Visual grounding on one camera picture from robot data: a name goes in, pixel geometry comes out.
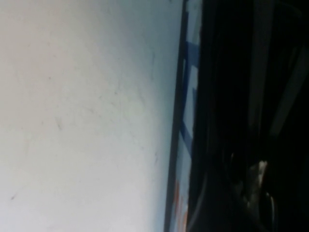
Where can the black printed glasses case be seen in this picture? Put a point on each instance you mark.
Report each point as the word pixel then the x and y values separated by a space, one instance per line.
pixel 183 116

